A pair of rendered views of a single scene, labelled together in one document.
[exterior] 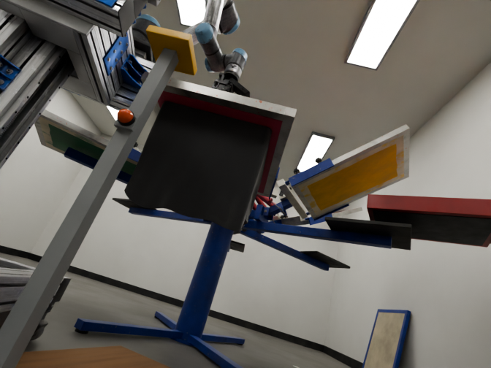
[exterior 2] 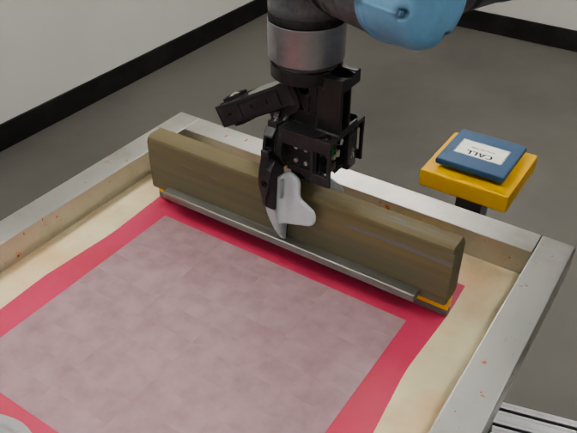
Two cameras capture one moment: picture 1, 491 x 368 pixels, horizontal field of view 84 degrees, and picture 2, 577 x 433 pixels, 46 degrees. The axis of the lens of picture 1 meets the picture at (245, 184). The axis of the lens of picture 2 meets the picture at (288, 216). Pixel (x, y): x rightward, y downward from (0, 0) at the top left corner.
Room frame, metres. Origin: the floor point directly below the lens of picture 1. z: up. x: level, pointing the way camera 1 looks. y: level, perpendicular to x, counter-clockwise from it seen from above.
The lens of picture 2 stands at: (1.49, 0.49, 1.48)
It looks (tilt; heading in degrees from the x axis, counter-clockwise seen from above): 37 degrees down; 209
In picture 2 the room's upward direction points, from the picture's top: straight up
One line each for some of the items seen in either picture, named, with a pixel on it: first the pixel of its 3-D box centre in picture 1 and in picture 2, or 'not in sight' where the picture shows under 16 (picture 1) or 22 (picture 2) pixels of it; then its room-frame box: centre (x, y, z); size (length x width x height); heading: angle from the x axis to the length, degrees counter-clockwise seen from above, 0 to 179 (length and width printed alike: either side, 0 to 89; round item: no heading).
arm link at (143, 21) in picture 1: (146, 31); not in sight; (1.04, 0.72, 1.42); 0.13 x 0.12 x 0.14; 155
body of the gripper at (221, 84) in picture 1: (225, 86); (312, 116); (0.94, 0.21, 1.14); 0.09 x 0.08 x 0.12; 85
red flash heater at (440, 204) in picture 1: (427, 220); not in sight; (1.42, -1.09, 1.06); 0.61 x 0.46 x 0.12; 55
